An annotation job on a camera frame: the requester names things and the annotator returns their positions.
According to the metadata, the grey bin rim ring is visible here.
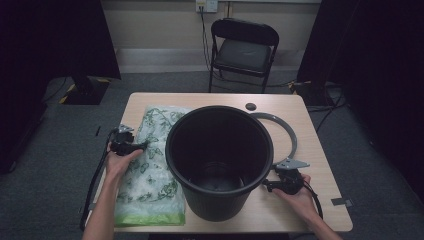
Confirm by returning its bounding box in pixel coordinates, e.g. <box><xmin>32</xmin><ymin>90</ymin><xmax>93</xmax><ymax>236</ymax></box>
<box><xmin>249</xmin><ymin>112</ymin><xmax>298</xmax><ymax>166</ymax></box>

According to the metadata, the person's left hand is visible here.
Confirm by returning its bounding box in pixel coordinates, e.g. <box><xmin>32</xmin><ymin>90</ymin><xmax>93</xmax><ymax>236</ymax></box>
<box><xmin>104</xmin><ymin>148</ymin><xmax>144</xmax><ymax>184</ymax></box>

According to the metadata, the black folding chair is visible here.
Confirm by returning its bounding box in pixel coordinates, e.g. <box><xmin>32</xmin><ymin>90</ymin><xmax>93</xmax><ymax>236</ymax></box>
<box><xmin>209</xmin><ymin>17</ymin><xmax>280</xmax><ymax>94</ymax></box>

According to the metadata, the black trash bin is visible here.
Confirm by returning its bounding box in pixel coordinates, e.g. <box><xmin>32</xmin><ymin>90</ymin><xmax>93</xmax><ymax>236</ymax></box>
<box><xmin>164</xmin><ymin>105</ymin><xmax>275</xmax><ymax>223</ymax></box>

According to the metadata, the black curtain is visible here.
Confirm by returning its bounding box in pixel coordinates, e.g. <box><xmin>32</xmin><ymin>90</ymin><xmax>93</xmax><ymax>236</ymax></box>
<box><xmin>0</xmin><ymin>0</ymin><xmax>122</xmax><ymax>174</ymax></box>
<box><xmin>296</xmin><ymin>0</ymin><xmax>424</xmax><ymax>201</ymax></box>

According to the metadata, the white wall socket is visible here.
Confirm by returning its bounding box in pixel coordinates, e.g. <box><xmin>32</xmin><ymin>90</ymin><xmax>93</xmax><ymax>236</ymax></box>
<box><xmin>195</xmin><ymin>0</ymin><xmax>219</xmax><ymax>14</ymax></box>

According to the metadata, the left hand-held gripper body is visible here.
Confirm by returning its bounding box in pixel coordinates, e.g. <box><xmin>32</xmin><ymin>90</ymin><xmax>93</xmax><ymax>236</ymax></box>
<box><xmin>109</xmin><ymin>124</ymin><xmax>138</xmax><ymax>157</ymax></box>

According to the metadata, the green-printed plastic trash bag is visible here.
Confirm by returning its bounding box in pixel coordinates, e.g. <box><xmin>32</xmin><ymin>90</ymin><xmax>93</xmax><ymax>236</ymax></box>
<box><xmin>114</xmin><ymin>104</ymin><xmax>194</xmax><ymax>228</ymax></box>

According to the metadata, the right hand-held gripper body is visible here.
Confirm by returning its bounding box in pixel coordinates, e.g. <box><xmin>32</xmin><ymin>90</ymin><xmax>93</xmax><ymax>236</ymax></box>
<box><xmin>274</xmin><ymin>158</ymin><xmax>311</xmax><ymax>196</ymax></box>

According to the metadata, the grey tape strip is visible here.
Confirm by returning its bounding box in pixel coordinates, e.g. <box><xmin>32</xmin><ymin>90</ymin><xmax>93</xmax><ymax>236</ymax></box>
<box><xmin>331</xmin><ymin>197</ymin><xmax>354</xmax><ymax>207</ymax></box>

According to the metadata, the person's right hand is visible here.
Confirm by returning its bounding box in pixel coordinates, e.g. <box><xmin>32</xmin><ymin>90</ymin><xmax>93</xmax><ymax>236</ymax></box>
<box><xmin>272</xmin><ymin>174</ymin><xmax>322</xmax><ymax>224</ymax></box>

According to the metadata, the left hand-held gripper cable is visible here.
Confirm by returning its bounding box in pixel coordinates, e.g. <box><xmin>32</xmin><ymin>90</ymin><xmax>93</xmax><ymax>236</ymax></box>
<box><xmin>79</xmin><ymin>130</ymin><xmax>117</xmax><ymax>231</ymax></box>

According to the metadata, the black floor cable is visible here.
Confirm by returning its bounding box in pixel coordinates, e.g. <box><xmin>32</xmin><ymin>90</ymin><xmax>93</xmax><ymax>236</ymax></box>
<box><xmin>306</xmin><ymin>84</ymin><xmax>348</xmax><ymax>134</ymax></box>

